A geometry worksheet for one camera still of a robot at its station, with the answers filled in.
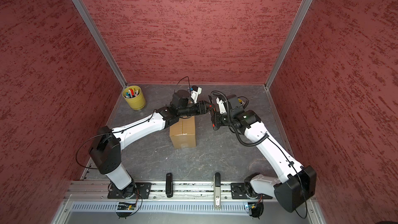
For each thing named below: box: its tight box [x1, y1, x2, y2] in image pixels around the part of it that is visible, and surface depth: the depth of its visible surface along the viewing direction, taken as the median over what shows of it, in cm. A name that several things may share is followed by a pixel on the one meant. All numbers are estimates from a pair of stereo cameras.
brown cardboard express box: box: [169, 115, 197, 149], surface depth 80 cm
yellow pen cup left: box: [122, 85, 147, 110], surface depth 100 cm
